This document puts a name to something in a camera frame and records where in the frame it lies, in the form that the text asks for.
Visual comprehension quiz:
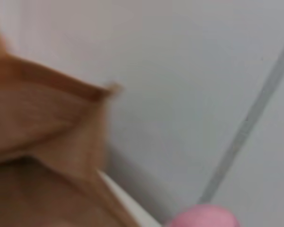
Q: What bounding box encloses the brown jute handbag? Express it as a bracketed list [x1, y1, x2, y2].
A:
[0, 18, 162, 227]

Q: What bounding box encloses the pink peach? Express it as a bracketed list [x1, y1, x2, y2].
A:
[167, 204, 242, 227]

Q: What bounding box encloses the thin dark wall strip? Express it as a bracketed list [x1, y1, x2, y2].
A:
[198, 30, 284, 204]

